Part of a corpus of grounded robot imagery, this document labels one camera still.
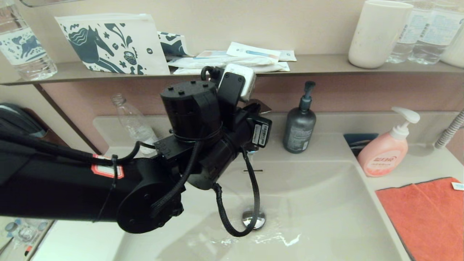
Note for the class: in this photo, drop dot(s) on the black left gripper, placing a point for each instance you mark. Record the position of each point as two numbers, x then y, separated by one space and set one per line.
246 121

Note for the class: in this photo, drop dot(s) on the orange microfibre cloth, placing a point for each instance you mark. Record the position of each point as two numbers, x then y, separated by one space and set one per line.
427 217

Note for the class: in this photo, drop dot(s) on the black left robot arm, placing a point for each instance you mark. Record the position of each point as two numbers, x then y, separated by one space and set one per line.
54 188

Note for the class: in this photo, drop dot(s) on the white wash basin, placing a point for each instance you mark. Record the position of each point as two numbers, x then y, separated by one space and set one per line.
326 203

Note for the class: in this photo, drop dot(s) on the dark grey pump bottle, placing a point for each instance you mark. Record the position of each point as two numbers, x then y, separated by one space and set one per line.
299 130

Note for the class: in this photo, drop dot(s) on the white sachet blue stripe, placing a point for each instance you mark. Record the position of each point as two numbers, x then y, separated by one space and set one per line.
253 50

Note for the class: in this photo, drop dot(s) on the white sachet peach print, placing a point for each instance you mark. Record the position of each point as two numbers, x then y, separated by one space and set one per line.
214 54

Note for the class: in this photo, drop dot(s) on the small white sachet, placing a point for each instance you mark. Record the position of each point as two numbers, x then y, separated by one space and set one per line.
288 56

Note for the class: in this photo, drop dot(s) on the chrome drain stopper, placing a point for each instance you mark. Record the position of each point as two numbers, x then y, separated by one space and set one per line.
250 217

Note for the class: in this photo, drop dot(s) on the small blue print pouch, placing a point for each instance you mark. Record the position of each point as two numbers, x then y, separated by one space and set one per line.
173 45

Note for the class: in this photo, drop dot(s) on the dark blue soap dish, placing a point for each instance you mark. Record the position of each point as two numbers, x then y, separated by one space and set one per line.
357 139

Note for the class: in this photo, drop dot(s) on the empty clear plastic bottle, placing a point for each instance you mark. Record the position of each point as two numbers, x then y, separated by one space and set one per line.
132 121

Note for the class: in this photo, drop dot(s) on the pink pump soap bottle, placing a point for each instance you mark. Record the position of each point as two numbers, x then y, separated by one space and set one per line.
382 156

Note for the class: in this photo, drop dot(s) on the tall white cup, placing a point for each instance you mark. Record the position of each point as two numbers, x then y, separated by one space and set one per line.
377 36

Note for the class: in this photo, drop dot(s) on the white pouch blue horse print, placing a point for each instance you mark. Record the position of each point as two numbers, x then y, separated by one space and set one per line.
108 43

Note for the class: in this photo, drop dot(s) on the clear water bottle white label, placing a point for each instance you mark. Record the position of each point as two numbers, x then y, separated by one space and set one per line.
402 43
433 40

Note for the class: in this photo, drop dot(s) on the white ribbed container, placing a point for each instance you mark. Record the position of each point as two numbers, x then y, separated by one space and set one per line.
456 50

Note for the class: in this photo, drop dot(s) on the dark grey hair dryer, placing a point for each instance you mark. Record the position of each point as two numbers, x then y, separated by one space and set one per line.
16 119

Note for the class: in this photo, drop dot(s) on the clear bottle blue deer label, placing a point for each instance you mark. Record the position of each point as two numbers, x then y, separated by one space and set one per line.
25 47

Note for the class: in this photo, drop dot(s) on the clear water bottle grey cap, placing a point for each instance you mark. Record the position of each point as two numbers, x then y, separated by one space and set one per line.
11 227

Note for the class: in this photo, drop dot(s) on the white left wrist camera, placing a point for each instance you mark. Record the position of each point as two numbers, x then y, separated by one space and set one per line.
243 79

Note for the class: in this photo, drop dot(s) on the grey wall shelf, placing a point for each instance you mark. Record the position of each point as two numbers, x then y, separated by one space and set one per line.
326 67

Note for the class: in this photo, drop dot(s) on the brown wall holder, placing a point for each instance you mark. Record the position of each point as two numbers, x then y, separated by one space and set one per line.
54 139

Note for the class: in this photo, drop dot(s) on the beige towel rail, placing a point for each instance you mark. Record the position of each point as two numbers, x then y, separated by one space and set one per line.
37 246

